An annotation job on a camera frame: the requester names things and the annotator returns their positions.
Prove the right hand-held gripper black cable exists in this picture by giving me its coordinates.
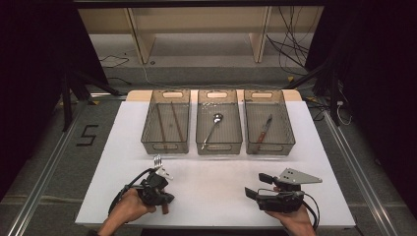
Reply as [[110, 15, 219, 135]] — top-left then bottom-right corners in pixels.
[[303, 192, 322, 230]]

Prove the wooden-handled table knife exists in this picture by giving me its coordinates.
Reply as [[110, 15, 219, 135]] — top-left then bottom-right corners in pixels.
[[257, 113, 274, 144]]

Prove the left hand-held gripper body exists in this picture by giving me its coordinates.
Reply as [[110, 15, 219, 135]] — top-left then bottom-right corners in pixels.
[[138, 166, 174, 207]]

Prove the silver metal spoon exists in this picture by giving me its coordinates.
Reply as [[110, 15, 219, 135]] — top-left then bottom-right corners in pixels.
[[201, 112, 224, 150]]

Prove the person's right hand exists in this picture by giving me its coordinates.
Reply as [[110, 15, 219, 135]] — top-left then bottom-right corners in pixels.
[[266, 206, 314, 230]]

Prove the black tripod stand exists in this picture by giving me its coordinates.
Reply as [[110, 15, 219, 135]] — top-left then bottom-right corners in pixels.
[[60, 70, 123, 133], [283, 58, 342, 128]]

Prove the aluminium floor rail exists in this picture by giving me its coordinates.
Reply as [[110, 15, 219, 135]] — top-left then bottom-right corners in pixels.
[[6, 92, 127, 236], [323, 109, 399, 236]]

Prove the person's left hand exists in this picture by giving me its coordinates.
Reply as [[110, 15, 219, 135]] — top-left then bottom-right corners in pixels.
[[109, 189, 156, 225]]

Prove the thin black floor cable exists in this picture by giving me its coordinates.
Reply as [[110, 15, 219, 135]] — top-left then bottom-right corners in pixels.
[[98, 54, 131, 69]]

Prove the bundle of black cables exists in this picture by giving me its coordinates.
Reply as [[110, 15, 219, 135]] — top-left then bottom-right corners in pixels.
[[266, 6, 311, 72]]

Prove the light wooden shelf unit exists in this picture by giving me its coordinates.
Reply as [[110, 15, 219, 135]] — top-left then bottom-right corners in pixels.
[[78, 6, 325, 65]]

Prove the white table sheet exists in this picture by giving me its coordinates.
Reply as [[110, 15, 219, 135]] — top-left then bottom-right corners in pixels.
[[75, 99, 357, 229]]

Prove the grey transparent plastic bin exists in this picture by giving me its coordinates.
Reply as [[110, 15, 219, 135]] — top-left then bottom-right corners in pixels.
[[141, 88, 192, 155], [243, 88, 297, 156], [195, 88, 244, 155]]

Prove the wooden-handled metal fork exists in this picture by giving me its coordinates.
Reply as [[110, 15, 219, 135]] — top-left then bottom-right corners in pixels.
[[152, 154, 170, 216]]

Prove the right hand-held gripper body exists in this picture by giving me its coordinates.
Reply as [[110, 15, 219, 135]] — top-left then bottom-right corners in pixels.
[[257, 167, 323, 214]]

